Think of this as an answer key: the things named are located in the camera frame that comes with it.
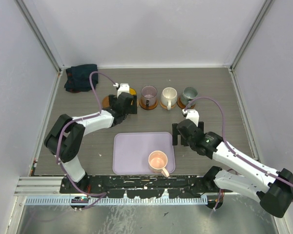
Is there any yellow mug black handle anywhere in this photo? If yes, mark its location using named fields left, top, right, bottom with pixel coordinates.
left=129, top=88, right=137, bottom=95

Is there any purple mug black handle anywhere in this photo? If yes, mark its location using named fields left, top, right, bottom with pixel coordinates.
left=141, top=85, right=157, bottom=107

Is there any wooden coaster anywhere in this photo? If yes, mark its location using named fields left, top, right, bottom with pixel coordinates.
left=177, top=97, right=196, bottom=109
left=102, top=96, right=110, bottom=109
left=139, top=98, right=158, bottom=111

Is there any woven rattan coaster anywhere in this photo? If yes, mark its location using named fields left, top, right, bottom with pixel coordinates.
left=160, top=100, right=172, bottom=110

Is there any cream speckled mug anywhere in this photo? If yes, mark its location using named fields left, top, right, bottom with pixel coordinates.
left=160, top=87, right=178, bottom=108

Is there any grey-green mug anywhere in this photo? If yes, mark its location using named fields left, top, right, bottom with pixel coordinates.
left=180, top=87, right=198, bottom=106

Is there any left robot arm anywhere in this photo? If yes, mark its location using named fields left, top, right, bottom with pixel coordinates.
left=44, top=92, right=137, bottom=193

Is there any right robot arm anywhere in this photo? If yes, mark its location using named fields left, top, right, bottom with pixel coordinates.
left=172, top=119, right=293, bottom=218

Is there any dark blue folded cloth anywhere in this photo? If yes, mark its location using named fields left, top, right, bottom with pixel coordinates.
left=64, top=64, right=98, bottom=93

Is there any pink mug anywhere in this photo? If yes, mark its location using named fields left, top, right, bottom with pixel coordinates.
left=148, top=151, right=169, bottom=177

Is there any lavender plastic tray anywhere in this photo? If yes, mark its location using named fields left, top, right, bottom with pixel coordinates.
left=112, top=132, right=175, bottom=175

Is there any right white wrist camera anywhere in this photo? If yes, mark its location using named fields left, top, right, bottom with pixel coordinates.
left=182, top=109, right=200, bottom=127

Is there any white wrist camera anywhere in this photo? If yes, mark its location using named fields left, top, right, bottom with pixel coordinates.
left=182, top=109, right=200, bottom=127
left=113, top=83, right=130, bottom=97

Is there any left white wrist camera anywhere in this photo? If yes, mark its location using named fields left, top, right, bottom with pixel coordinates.
left=113, top=83, right=130, bottom=97

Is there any white slotted cable duct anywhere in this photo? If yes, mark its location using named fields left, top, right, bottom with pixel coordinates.
left=24, top=195, right=208, bottom=206

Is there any aluminium frame rail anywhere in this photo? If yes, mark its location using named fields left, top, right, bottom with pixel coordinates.
left=14, top=175, right=64, bottom=195

